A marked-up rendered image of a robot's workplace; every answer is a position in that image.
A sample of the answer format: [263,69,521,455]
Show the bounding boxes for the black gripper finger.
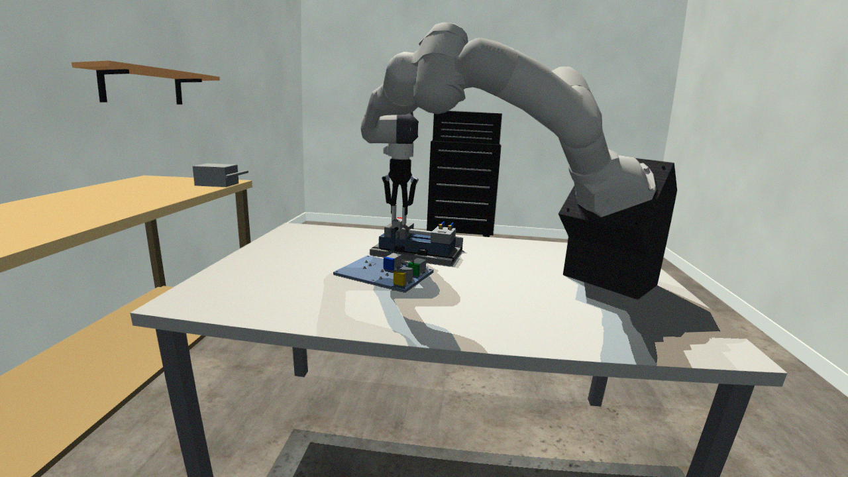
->
[382,175,399,221]
[400,176,418,225]

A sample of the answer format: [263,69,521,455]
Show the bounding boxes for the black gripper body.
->
[388,159,412,185]

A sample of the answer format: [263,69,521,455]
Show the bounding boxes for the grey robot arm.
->
[361,23,657,217]

